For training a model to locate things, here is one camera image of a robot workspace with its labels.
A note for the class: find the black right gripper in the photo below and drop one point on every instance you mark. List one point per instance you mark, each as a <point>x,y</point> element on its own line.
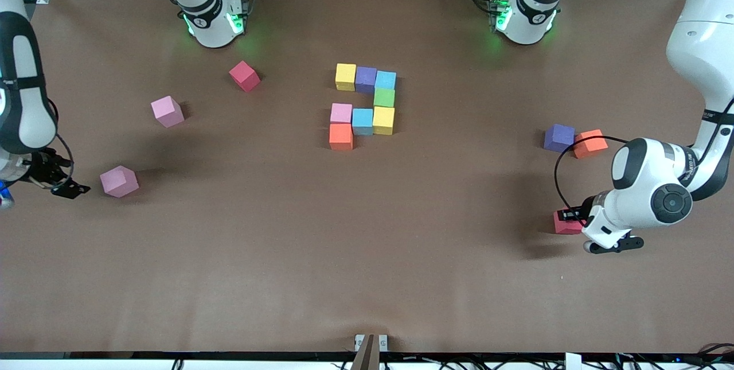
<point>40,170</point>

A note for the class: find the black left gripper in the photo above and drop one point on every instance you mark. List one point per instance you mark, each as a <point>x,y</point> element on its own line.
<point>584,209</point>

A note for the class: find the red foam cube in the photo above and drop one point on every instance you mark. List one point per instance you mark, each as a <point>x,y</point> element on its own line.
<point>245,76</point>
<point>565,228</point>

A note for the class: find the pink foam cube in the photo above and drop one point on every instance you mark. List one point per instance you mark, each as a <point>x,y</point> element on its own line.
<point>341,113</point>
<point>167,112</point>
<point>119,180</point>

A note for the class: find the purple foam cube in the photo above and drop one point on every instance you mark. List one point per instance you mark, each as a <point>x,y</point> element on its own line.
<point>366,80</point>
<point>559,138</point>

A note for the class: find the yellow foam cube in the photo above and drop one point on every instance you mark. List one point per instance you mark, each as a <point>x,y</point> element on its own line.
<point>383,120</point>
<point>346,77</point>

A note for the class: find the green foam cube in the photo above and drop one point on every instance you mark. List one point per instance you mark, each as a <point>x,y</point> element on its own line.
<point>384,98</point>

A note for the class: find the blue foam cube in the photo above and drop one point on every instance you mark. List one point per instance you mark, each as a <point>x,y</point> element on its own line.
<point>362,121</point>
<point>386,80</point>

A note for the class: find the orange foam cube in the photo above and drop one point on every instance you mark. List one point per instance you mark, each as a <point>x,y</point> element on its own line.
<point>590,143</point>
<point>340,136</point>

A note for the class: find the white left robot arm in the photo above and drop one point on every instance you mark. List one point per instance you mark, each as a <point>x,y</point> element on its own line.
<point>705,43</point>

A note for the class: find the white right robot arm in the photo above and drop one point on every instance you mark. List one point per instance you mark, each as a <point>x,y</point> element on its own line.
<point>28,117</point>

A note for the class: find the small white plastic box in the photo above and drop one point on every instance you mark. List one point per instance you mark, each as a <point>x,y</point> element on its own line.
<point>573,362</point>

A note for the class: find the brown table mat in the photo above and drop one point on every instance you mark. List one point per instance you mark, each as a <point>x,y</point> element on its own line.
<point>344,278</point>

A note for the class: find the small metal bracket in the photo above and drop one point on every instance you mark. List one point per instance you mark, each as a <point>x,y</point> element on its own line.
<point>383,341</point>

